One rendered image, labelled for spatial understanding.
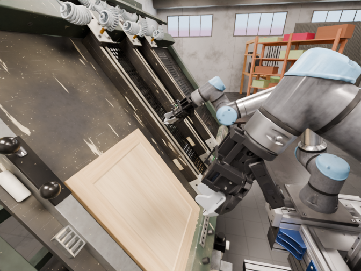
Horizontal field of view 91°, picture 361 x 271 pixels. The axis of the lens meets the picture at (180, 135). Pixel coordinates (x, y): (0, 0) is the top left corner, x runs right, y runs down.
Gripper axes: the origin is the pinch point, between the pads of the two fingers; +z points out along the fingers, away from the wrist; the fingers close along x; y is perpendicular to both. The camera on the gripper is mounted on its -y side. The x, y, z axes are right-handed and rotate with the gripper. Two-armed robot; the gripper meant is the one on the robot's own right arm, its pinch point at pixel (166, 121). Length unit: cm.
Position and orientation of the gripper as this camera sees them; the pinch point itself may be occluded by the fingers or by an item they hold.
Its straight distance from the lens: 97.0
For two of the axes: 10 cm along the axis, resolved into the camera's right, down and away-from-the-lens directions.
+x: 4.0, 8.7, -2.8
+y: -4.9, -0.6, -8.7
